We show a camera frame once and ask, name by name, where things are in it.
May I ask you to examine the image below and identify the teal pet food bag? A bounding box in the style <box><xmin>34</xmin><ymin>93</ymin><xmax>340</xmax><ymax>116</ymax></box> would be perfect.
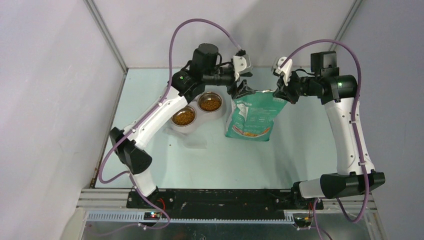
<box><xmin>225</xmin><ymin>90</ymin><xmax>288</xmax><ymax>142</ymax></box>

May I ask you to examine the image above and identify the brown kibble in right bowl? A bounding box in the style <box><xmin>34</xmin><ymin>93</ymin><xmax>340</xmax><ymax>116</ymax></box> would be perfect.
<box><xmin>200</xmin><ymin>99</ymin><xmax>222</xmax><ymax>112</ymax></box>

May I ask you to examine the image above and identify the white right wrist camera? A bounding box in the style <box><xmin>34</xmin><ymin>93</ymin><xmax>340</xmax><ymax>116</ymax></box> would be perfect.
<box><xmin>271</xmin><ymin>56</ymin><xmax>293</xmax><ymax>86</ymax></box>

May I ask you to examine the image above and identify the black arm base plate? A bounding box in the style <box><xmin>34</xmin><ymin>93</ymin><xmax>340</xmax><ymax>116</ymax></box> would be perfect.
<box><xmin>147</xmin><ymin>188</ymin><xmax>314</xmax><ymax>221</ymax></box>

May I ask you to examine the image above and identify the grey double bowl stand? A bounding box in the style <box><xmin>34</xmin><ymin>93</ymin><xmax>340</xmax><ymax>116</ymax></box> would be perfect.
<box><xmin>169</xmin><ymin>91</ymin><xmax>226</xmax><ymax>134</ymax></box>

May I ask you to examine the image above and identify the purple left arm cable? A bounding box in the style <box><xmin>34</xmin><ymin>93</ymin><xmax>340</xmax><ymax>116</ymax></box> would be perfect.
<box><xmin>97</xmin><ymin>18</ymin><xmax>243</xmax><ymax>231</ymax></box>

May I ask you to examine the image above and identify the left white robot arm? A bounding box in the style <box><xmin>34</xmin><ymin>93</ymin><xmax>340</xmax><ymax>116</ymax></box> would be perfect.
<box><xmin>109</xmin><ymin>43</ymin><xmax>252</xmax><ymax>208</ymax></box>

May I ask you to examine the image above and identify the left steel bowl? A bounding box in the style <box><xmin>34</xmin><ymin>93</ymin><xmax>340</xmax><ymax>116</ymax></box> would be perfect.
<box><xmin>170</xmin><ymin>105</ymin><xmax>197</xmax><ymax>127</ymax></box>

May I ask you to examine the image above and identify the aluminium frame rail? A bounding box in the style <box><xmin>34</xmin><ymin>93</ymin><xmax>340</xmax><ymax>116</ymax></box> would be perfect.
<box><xmin>76</xmin><ymin>188</ymin><xmax>378</xmax><ymax>219</ymax></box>

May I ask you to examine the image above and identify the clear plastic scoop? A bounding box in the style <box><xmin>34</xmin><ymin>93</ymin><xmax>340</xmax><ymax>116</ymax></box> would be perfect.
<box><xmin>163</xmin><ymin>127</ymin><xmax>208</xmax><ymax>149</ymax></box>

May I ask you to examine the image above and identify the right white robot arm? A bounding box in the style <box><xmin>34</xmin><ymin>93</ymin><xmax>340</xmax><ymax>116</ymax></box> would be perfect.
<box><xmin>271</xmin><ymin>51</ymin><xmax>386</xmax><ymax>209</ymax></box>

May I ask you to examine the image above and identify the brown kibble in left bowl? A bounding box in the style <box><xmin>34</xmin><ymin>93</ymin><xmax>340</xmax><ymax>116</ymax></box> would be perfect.
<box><xmin>172</xmin><ymin>111</ymin><xmax>196</xmax><ymax>126</ymax></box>

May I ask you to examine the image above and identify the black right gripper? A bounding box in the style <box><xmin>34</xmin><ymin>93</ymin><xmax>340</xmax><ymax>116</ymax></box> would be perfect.
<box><xmin>274</xmin><ymin>68</ymin><xmax>321</xmax><ymax>105</ymax></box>

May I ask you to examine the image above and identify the brown kibble in bowl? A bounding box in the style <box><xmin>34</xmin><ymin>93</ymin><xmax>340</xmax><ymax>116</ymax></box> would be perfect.
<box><xmin>172</xmin><ymin>111</ymin><xmax>196</xmax><ymax>126</ymax></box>
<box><xmin>200</xmin><ymin>99</ymin><xmax>222</xmax><ymax>112</ymax></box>

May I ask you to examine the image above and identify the left controller board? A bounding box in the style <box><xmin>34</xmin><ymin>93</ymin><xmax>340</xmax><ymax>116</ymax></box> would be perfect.
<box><xmin>143</xmin><ymin>211</ymin><xmax>162</xmax><ymax>221</ymax></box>

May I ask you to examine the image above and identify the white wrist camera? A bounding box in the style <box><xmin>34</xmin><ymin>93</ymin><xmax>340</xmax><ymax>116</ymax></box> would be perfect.
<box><xmin>232</xmin><ymin>49</ymin><xmax>253</xmax><ymax>81</ymax></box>
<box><xmin>271</xmin><ymin>56</ymin><xmax>293</xmax><ymax>86</ymax></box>

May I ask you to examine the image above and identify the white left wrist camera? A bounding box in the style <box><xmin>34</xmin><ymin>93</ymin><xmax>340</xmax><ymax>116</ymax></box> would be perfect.
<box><xmin>232</xmin><ymin>49</ymin><xmax>253</xmax><ymax>81</ymax></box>

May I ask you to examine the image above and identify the right steel bowl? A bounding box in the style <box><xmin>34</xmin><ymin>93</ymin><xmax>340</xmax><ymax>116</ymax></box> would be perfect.
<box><xmin>197</xmin><ymin>92</ymin><xmax>223</xmax><ymax>112</ymax></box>

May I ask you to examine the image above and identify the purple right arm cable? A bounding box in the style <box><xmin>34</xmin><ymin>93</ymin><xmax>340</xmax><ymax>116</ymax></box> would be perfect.
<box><xmin>280</xmin><ymin>39</ymin><xmax>371</xmax><ymax>240</ymax></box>

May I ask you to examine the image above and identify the right controller board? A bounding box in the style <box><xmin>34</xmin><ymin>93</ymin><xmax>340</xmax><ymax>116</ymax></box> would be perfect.
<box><xmin>293</xmin><ymin>216</ymin><xmax>314</xmax><ymax>231</ymax></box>

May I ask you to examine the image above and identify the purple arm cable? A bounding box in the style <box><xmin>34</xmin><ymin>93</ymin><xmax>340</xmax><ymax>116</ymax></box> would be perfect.
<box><xmin>280</xmin><ymin>39</ymin><xmax>371</xmax><ymax>240</ymax></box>
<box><xmin>97</xmin><ymin>18</ymin><xmax>243</xmax><ymax>231</ymax></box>

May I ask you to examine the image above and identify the controller board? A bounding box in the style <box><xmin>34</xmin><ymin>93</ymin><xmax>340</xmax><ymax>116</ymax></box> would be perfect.
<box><xmin>293</xmin><ymin>216</ymin><xmax>314</xmax><ymax>231</ymax></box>
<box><xmin>143</xmin><ymin>211</ymin><xmax>162</xmax><ymax>221</ymax></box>

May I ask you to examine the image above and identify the steel bowl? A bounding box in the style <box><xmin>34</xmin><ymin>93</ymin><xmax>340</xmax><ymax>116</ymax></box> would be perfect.
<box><xmin>170</xmin><ymin>105</ymin><xmax>197</xmax><ymax>127</ymax></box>
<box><xmin>197</xmin><ymin>92</ymin><xmax>223</xmax><ymax>112</ymax></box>

